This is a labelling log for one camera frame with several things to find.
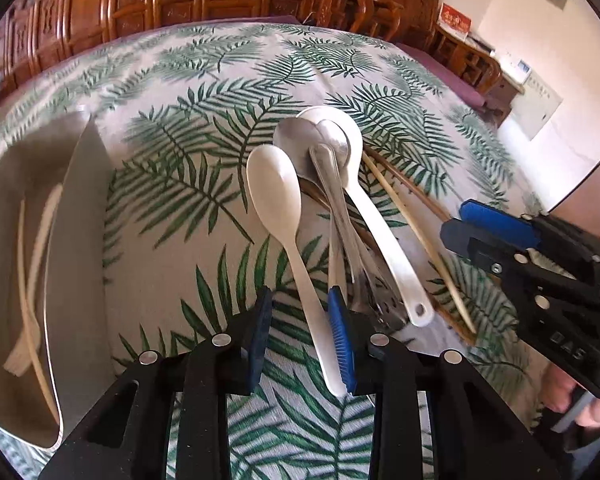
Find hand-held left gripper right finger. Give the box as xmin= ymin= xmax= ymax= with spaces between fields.
xmin=327 ymin=286 xmax=561 ymax=480

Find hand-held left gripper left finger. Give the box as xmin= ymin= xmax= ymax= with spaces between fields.
xmin=39 ymin=286 xmax=276 ymax=480

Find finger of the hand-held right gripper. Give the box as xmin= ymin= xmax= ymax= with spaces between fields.
xmin=458 ymin=199 xmax=600 ymax=266
xmin=440 ymin=219 xmax=600 ymax=311

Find light wooden chopstick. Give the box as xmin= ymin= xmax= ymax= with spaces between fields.
xmin=361 ymin=151 xmax=478 ymax=335

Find brown wooden chopstick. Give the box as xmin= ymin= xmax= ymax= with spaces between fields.
xmin=362 ymin=145 xmax=452 ymax=222

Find large white ladle spoon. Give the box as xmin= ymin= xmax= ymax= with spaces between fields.
xmin=295 ymin=105 xmax=436 ymax=328

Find dark brown chopstick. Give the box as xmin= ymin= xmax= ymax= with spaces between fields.
xmin=299 ymin=180 xmax=476 ymax=346

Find small white plastic spoon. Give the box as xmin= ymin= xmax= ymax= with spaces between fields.
xmin=246 ymin=145 xmax=350 ymax=398

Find metal spoon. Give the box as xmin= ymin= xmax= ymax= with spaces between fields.
xmin=307 ymin=119 xmax=411 ymax=333
xmin=272 ymin=118 xmax=361 ymax=311

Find grey utensil tray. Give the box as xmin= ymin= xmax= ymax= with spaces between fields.
xmin=0 ymin=110 xmax=118 ymax=453

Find person's right hand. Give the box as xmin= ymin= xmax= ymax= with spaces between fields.
xmin=539 ymin=363 xmax=600 ymax=431

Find white box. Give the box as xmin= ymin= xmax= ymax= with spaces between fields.
xmin=500 ymin=55 xmax=533 ymax=81

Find wooden side desk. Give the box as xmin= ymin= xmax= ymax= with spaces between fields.
xmin=430 ymin=25 xmax=526 ymax=128

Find red box on shelf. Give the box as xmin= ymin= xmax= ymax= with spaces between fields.
xmin=437 ymin=2 xmax=473 ymax=41

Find chopsticks in tray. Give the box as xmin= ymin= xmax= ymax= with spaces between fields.
xmin=4 ymin=184 xmax=65 ymax=377

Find leaf-print tablecloth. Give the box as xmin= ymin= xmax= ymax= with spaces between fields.
xmin=0 ymin=22 xmax=551 ymax=480

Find wooden armchair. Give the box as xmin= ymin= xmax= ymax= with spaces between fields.
xmin=305 ymin=0 xmax=406 ymax=43

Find beige chopstick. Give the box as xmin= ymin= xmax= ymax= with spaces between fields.
xmin=17 ymin=199 xmax=61 ymax=423

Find grey wall panel box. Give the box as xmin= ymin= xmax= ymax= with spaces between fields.
xmin=500 ymin=67 xmax=563 ymax=141

